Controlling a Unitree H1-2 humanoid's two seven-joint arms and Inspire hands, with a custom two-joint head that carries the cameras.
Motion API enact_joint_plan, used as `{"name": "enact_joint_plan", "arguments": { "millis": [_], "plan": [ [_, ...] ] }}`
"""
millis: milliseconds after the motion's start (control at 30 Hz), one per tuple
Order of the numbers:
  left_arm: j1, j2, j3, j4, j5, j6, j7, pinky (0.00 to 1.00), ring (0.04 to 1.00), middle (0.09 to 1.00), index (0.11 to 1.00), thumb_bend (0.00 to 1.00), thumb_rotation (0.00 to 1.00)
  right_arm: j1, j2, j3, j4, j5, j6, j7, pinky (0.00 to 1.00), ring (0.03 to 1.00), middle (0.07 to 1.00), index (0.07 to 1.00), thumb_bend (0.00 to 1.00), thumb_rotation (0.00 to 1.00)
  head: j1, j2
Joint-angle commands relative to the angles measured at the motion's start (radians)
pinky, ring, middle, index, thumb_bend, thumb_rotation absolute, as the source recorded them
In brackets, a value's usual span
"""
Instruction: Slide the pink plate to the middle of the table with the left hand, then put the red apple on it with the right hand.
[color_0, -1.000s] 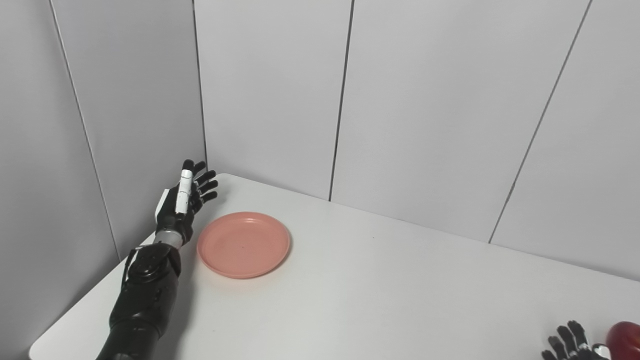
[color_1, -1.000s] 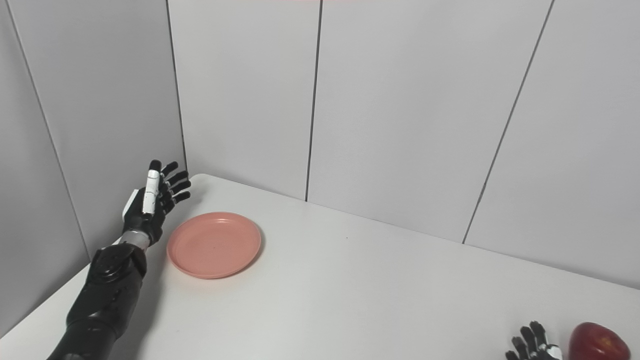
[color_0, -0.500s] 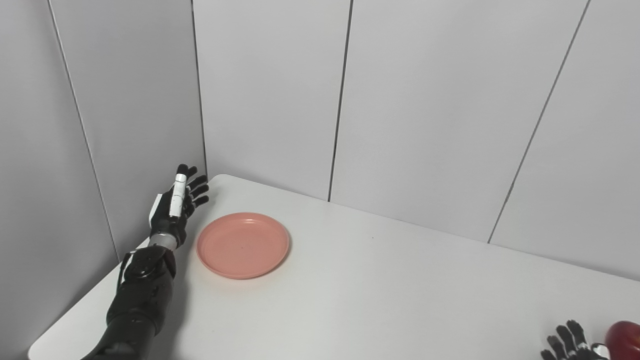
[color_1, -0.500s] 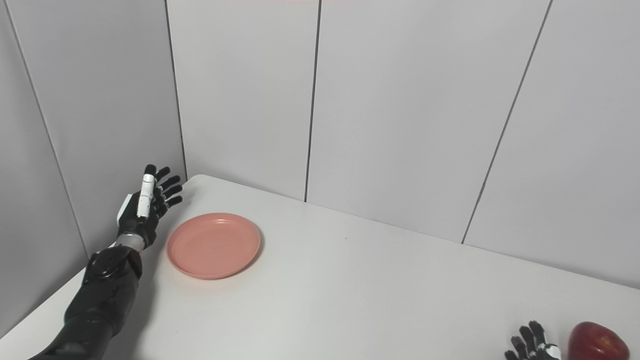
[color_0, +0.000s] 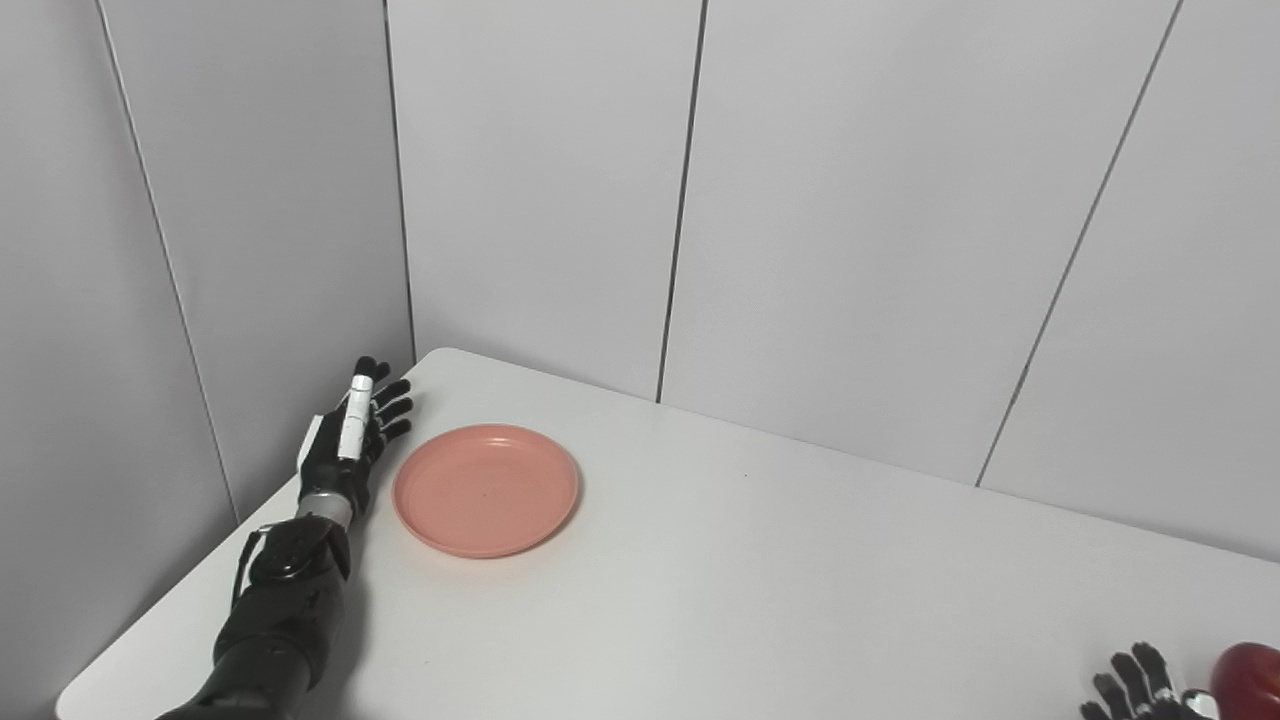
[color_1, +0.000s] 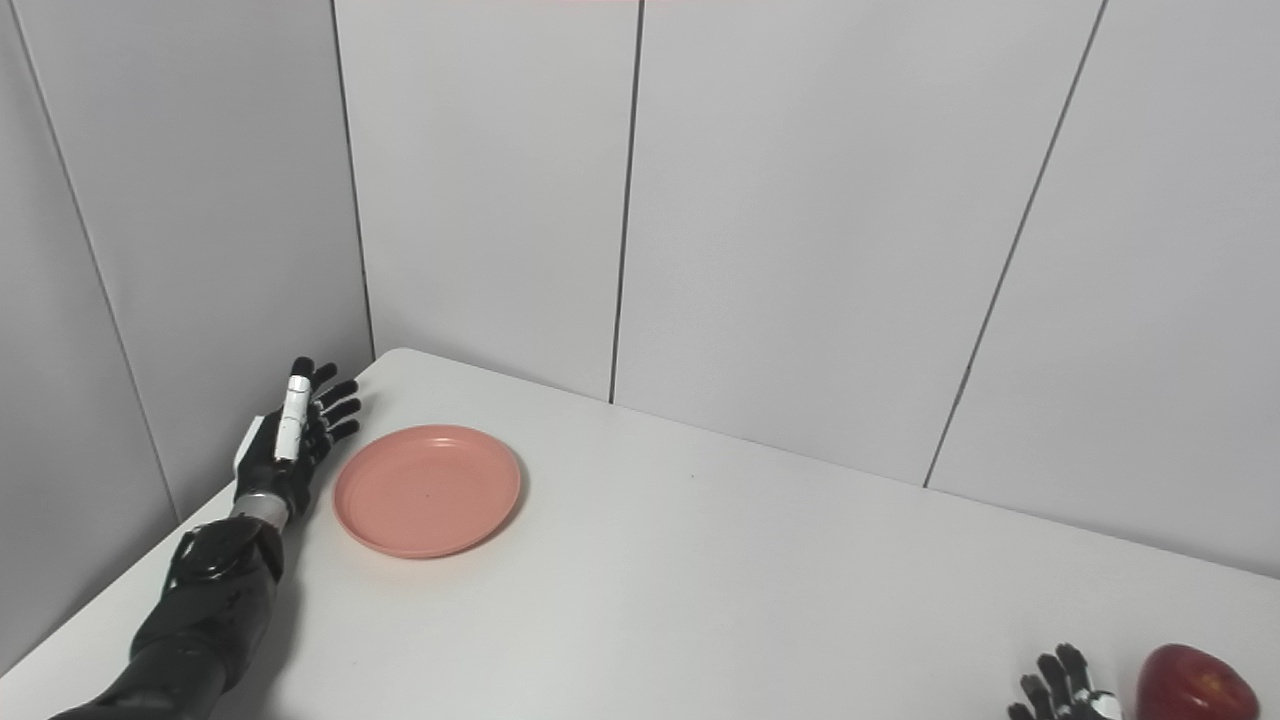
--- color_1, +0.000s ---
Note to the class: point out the pink round plate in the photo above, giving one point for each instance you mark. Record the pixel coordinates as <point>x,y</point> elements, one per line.
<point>427,490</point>

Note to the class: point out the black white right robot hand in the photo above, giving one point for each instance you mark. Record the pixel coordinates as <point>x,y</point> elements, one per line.
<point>1060,695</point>

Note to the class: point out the red apple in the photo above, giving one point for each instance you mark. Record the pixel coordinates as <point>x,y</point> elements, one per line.
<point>1195,685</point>

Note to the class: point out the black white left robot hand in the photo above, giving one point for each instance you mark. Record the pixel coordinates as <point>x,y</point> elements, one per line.
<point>270,465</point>

